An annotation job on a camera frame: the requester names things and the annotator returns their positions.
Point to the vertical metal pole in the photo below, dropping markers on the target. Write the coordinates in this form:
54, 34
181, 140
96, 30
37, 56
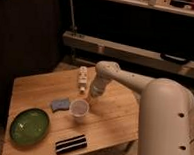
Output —
73, 26

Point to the green glass plate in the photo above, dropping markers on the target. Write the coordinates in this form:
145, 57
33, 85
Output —
29, 127

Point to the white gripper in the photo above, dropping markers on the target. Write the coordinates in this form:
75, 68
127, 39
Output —
97, 88

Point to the black handle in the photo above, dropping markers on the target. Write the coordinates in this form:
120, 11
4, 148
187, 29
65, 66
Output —
174, 59

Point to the wooden side table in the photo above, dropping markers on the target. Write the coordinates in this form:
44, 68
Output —
112, 118

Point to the black white striped block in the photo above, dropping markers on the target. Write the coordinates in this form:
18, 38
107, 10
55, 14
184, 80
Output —
70, 144

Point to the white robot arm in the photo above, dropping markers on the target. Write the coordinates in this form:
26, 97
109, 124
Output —
163, 113

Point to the blue sponge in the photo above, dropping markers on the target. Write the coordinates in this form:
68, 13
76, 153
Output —
60, 104

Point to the white ceramic cup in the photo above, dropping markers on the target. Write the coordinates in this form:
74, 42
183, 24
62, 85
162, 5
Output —
79, 109

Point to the grey metal beam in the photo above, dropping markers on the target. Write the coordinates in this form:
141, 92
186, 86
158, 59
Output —
127, 53

